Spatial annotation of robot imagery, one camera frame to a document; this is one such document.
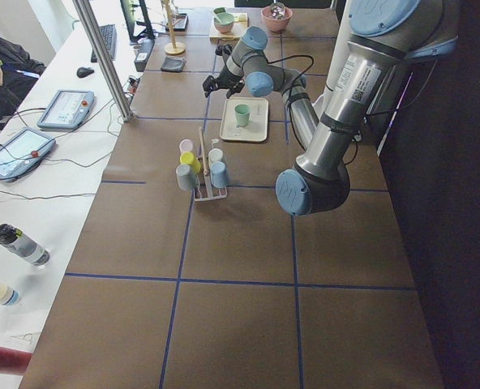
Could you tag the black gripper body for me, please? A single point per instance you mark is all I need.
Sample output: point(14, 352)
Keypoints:
point(224, 77)

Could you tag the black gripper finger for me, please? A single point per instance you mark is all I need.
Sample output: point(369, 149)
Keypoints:
point(235, 88)
point(210, 85)

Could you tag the green cup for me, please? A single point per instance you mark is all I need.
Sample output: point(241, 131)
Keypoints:
point(242, 114)

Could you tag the cream rabbit tray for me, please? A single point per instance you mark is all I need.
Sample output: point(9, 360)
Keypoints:
point(257, 129)

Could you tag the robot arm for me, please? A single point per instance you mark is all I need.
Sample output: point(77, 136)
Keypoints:
point(382, 34)

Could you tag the pink cup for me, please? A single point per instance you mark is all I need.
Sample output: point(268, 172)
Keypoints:
point(186, 145)

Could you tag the cream cup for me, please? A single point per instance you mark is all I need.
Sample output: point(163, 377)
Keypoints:
point(215, 155)

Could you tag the yellow cup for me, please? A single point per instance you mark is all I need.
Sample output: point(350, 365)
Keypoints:
point(189, 158)

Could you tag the blue cup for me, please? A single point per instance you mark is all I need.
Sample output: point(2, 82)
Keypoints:
point(219, 175)

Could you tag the grey cup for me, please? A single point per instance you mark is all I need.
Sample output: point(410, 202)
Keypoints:
point(186, 177)

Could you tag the white cup rack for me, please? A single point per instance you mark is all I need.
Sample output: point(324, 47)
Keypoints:
point(205, 191)

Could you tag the paper cup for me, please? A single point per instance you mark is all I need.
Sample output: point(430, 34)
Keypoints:
point(8, 295)

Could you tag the folded grey cloth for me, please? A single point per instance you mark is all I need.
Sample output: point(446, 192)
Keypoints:
point(172, 64)

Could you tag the wooden mug tree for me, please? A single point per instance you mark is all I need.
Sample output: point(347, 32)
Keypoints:
point(174, 47)

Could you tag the green bowl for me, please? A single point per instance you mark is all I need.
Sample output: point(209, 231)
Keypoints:
point(224, 28)

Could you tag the wooden cutting board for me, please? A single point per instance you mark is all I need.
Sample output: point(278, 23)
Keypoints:
point(241, 23)

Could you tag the black box with label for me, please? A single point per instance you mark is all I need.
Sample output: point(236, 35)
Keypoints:
point(142, 54)

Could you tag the pink bowl with ice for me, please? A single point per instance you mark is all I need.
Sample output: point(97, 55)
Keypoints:
point(276, 16)

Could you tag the black monitor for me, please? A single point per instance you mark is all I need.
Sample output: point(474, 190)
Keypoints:
point(138, 24)

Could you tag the black keyboard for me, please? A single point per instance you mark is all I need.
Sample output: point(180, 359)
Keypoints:
point(109, 35)

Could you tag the white pillar with base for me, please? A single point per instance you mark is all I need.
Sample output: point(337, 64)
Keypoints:
point(339, 57)

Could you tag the black computer mouse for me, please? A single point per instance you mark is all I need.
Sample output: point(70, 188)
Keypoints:
point(83, 72)

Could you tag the far teach pendant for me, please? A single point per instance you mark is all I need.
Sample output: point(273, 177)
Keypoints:
point(67, 110)

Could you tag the teach pendant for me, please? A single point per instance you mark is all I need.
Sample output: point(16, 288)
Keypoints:
point(24, 152)
point(67, 110)

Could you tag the near teach pendant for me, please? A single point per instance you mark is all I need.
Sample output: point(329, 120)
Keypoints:
point(24, 152)

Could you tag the clear water bottle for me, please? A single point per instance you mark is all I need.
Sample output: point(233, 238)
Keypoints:
point(17, 242)

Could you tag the red cylinder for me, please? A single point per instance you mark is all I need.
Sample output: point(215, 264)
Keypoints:
point(13, 361)

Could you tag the aluminium frame post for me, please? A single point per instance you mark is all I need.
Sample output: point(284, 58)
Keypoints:
point(91, 27)

